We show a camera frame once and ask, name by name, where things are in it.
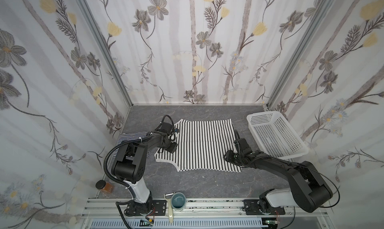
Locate cream vegetable peeler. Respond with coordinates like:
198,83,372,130
164,192,175,224

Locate aluminium frame rail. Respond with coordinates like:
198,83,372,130
81,198,328,220

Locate spice jar with dark lid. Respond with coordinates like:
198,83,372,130
95,180,114,194

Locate white vented cable duct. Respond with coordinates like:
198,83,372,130
89,218,265,229

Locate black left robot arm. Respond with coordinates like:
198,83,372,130
104,123,180,204

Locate black white striped tank top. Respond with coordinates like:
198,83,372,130
155,119,242,173

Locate white plastic laundry basket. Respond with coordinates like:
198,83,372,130
247,111,309,160

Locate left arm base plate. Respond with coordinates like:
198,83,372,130
124,198,168,217

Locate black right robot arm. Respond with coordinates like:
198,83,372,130
224,138,333,214

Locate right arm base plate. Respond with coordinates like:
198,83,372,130
243,199,286,216

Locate teal mug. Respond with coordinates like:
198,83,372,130
171,192,187,212

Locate blue white striped tank top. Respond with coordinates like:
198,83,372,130
117,132,147,158

